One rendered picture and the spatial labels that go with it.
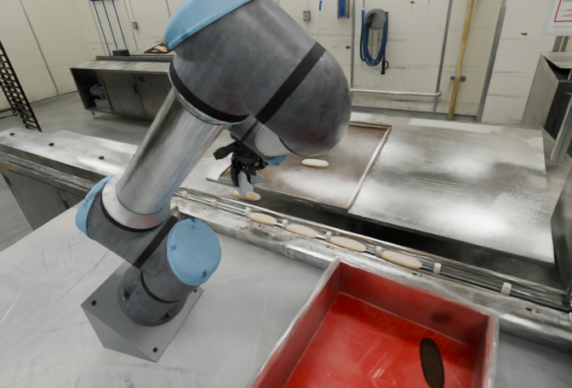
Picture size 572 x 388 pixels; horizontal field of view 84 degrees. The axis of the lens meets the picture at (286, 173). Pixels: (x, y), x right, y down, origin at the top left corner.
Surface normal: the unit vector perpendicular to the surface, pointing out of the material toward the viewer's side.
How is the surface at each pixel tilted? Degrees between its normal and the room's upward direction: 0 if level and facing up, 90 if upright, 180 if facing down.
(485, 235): 10
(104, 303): 44
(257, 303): 0
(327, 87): 74
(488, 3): 90
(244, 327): 0
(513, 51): 90
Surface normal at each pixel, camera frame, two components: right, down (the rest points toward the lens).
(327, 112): 0.48, 0.54
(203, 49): -0.36, 0.62
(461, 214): -0.16, -0.79
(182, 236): 0.71, -0.49
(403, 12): -0.50, 0.44
